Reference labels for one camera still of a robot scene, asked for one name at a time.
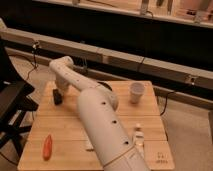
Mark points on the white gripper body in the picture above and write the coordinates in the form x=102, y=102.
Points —
x=62, y=85

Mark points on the black eraser block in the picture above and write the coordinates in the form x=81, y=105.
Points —
x=57, y=97

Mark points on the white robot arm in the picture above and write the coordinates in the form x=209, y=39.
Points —
x=96, y=105

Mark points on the green bowl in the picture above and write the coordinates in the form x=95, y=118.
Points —
x=106, y=85

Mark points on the black chair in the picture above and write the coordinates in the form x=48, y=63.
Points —
x=14, y=102

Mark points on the orange carrot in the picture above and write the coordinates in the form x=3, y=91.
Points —
x=47, y=148

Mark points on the white folded cloth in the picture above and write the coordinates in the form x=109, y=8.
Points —
x=88, y=146

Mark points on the white paper cup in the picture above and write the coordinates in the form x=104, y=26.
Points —
x=136, y=92

